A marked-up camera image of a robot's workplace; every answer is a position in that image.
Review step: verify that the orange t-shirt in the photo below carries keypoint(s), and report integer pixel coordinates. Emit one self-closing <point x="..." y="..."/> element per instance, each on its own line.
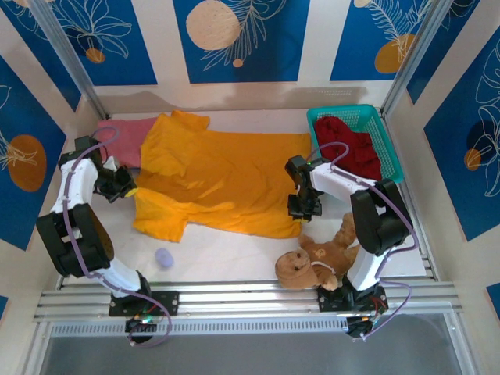
<point x="226" y="179"/>

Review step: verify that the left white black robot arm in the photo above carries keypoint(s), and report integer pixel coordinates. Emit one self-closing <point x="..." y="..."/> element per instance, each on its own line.
<point x="78" y="187"/>

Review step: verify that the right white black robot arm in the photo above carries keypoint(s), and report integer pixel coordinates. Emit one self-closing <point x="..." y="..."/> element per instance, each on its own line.
<point x="371" y="222"/>

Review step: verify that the brown teddy bear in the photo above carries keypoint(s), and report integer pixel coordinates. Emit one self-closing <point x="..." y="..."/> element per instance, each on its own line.
<point x="308" y="258"/>

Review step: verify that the pink folded t-shirt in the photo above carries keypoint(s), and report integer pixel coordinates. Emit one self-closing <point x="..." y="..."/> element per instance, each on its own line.
<point x="121" y="140"/>

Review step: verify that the dark red t-shirt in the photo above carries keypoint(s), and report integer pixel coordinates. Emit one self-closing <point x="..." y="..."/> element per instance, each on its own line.
<point x="351" y="148"/>

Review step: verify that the small lavender ball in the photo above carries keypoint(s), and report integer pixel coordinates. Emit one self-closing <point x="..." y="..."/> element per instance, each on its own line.
<point x="164" y="258"/>

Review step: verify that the teal plastic basket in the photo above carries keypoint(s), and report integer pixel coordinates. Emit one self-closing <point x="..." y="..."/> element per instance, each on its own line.
<point x="375" y="121"/>

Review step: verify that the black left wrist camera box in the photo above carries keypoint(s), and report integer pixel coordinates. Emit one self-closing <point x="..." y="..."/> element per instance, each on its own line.
<point x="124" y="174"/>

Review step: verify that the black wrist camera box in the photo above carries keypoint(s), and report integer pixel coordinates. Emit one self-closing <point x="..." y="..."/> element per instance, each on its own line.
<point x="124" y="174"/>
<point x="297" y="165"/>

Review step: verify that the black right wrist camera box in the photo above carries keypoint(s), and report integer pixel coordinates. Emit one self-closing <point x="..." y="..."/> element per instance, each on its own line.
<point x="297" y="165"/>

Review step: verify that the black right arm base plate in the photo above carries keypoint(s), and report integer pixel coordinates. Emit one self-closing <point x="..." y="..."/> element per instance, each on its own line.
<point x="332" y="301"/>

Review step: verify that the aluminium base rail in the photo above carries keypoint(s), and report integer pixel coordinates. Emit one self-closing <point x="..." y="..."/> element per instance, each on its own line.
<point x="250" y="301"/>

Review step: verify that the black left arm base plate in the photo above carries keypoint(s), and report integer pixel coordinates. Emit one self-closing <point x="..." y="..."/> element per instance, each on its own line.
<point x="164" y="302"/>

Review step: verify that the aluminium frame post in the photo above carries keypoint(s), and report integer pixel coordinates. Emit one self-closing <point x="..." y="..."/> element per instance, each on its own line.
<point x="418" y="54"/>
<point x="66" y="54"/>

